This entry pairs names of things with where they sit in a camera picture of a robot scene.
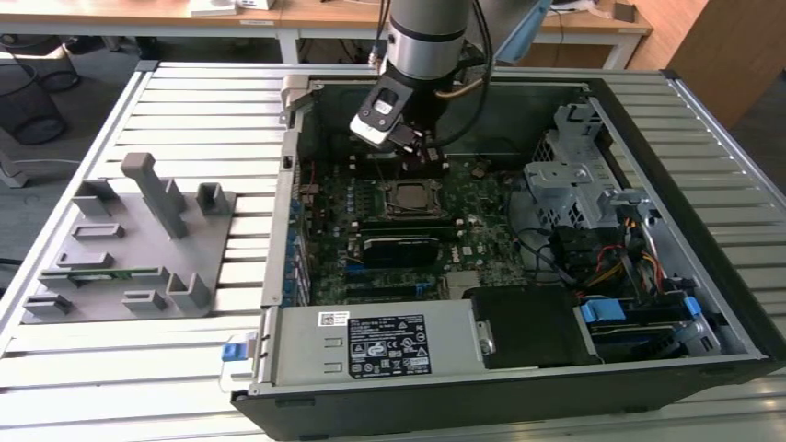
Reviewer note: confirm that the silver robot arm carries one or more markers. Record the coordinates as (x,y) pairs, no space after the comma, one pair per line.
(423,50)

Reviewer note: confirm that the black graphics card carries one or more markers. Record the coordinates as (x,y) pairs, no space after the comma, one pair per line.
(399,253)

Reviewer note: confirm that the wooden cabinet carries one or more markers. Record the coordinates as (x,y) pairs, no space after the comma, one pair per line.
(737,46)

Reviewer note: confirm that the dark round bin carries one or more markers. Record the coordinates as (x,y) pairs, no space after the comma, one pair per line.
(55,55)

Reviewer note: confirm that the black expansion slot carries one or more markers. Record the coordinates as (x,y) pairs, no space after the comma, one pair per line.
(381,291)

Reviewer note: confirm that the black RAM stick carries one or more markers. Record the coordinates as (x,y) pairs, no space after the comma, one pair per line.
(405,228)

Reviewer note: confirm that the black disk drive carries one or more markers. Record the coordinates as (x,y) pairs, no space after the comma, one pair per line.
(633,343)

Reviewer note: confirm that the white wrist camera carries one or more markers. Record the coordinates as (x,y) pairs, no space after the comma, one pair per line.
(378,115)

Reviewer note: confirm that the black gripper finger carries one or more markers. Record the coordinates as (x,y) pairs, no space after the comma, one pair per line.
(434,161)
(413,156)

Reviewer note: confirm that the silver power supply unit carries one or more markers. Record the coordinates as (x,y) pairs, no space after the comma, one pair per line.
(295,345)

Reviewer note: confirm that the grey stand foot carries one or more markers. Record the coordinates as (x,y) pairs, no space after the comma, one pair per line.
(12,177)

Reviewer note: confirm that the green RAM stick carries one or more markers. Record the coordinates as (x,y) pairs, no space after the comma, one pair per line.
(123,273)

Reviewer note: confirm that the thin metal locking lever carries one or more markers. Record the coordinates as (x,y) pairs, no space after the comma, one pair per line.
(418,213)

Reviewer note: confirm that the blue plastic clip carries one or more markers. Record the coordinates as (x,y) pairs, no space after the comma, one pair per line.
(690,307)

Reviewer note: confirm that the small brown box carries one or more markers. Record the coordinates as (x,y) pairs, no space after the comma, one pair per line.
(626,13)

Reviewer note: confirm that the CPU socket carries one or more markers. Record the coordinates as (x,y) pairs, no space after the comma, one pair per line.
(386,205)

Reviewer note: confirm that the blue disk carrier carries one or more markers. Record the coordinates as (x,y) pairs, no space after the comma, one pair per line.
(598,310)

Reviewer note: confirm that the silver drive cage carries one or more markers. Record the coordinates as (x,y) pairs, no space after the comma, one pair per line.
(565,184)

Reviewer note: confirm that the black RAM slot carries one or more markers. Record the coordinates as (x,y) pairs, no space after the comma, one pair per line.
(374,162)
(374,172)

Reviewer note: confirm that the black mesh wastebasket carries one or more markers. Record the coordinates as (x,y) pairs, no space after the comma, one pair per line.
(31,106)

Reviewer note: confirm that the grey parts rack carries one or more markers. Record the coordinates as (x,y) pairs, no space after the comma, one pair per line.
(142,276)

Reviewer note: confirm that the black plastic shroud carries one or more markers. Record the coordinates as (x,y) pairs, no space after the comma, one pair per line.
(529,327)

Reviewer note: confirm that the green motherboard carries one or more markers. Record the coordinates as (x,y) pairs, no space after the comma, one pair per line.
(485,230)

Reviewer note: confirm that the black PC case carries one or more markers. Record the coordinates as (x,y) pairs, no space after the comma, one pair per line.
(430,405)

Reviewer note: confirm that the blue case latch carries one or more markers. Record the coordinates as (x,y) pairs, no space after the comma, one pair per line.
(232,352)

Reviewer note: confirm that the silver chipset heatsink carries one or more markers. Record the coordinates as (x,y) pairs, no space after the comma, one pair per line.
(462,281)

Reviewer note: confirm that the small white box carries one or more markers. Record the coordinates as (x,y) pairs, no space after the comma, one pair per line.
(251,3)

